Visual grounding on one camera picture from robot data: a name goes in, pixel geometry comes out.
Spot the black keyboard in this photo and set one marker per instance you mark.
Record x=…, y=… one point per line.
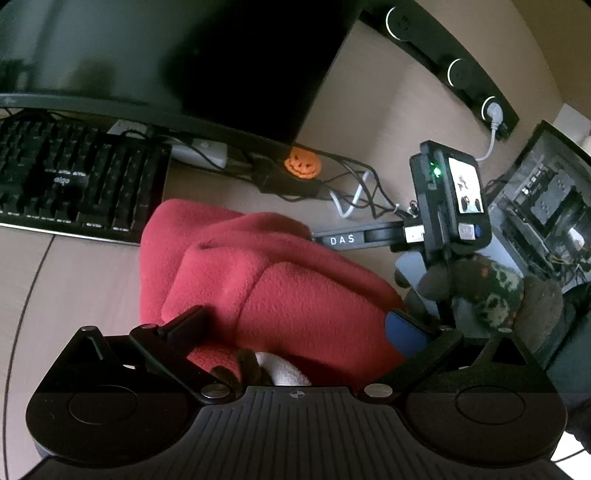
x=69, y=175

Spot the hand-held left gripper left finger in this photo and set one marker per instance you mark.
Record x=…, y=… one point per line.
x=189, y=328

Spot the black wall socket rail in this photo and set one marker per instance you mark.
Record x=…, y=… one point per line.
x=429, y=50

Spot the orange pumpkin decoration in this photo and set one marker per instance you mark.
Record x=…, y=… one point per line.
x=300, y=164

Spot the white power adapter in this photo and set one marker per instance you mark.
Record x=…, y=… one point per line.
x=207, y=150

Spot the red fleece garment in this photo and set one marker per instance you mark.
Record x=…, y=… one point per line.
x=286, y=286

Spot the glass-sided computer case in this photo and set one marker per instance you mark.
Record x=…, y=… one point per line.
x=545, y=194

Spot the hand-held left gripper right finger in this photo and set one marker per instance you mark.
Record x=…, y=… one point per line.
x=406, y=333

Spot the black computer monitor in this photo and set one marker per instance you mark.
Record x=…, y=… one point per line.
x=161, y=55

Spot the person's right hand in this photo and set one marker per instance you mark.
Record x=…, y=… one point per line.
x=436, y=282

